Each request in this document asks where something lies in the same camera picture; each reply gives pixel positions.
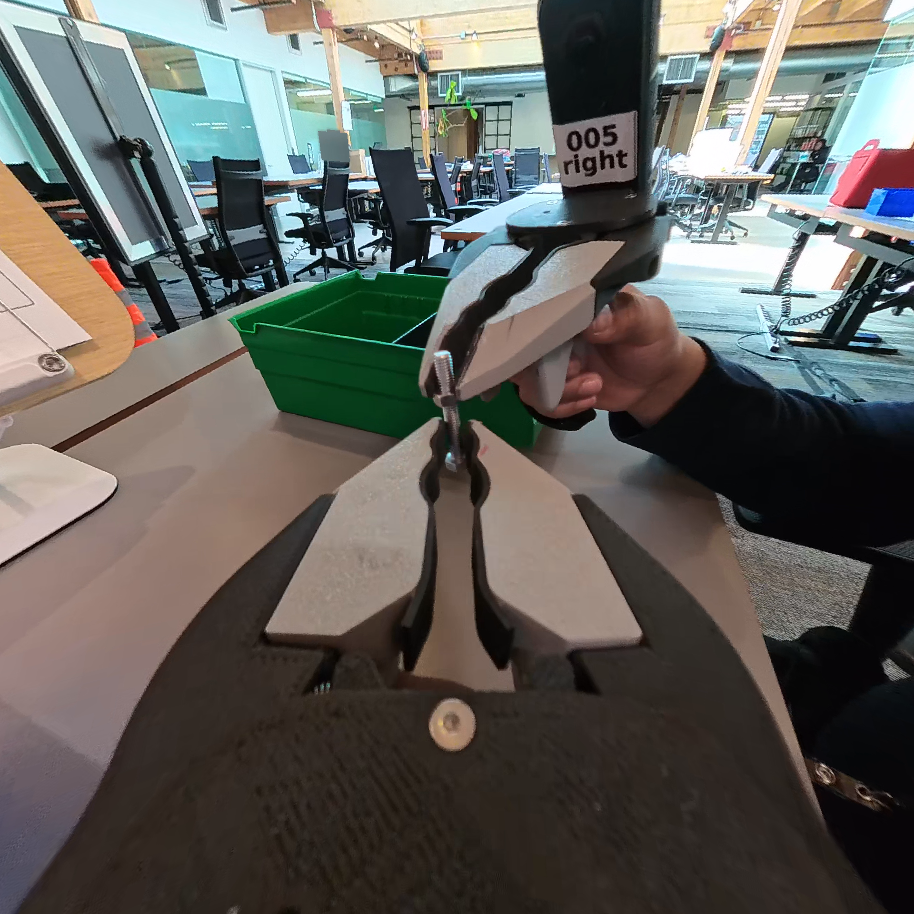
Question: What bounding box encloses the grey standing desk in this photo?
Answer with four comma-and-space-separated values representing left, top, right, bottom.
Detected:
739, 193, 914, 358

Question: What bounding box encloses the person's right hand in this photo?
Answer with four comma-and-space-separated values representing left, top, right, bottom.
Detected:
510, 286, 708, 428

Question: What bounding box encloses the group of black office chairs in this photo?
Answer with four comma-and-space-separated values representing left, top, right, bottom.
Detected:
7, 146, 758, 301

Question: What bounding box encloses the orange traffic cone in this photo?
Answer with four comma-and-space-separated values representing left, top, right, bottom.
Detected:
89, 257, 159, 348

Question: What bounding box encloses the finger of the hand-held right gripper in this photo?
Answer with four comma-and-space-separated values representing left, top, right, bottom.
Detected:
454, 239, 628, 402
418, 244, 535, 399

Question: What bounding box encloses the silver hex bolt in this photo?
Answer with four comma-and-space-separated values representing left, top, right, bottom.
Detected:
432, 350, 467, 474

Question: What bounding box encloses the wooden display board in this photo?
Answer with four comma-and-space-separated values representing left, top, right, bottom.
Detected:
0, 163, 137, 418

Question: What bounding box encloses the green plastic bin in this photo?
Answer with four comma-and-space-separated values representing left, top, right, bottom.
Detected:
228, 270, 540, 449

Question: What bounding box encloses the white framed grey panel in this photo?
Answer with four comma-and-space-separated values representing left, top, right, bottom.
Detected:
0, 7, 219, 337

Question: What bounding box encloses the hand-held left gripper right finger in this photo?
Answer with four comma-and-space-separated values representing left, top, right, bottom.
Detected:
466, 419, 645, 672

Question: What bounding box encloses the printed instruction sheet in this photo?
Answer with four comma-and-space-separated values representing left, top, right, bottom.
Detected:
0, 250, 94, 408

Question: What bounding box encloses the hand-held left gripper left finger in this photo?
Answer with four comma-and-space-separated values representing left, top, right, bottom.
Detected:
263, 417, 440, 672

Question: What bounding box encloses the black coiled cable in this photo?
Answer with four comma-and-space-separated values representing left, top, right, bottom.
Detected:
775, 260, 914, 329

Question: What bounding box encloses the grey office table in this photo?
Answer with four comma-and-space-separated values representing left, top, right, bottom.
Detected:
441, 182, 565, 244

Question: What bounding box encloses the person's right forearm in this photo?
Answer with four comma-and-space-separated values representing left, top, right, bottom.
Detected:
610, 339, 914, 547

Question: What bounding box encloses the person's dark clothing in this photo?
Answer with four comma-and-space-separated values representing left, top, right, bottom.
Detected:
767, 628, 914, 914

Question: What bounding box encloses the hanging green plant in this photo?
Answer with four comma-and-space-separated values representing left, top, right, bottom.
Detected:
436, 79, 481, 137

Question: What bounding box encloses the red plastic bin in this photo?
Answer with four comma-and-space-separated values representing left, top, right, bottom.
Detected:
830, 139, 914, 209

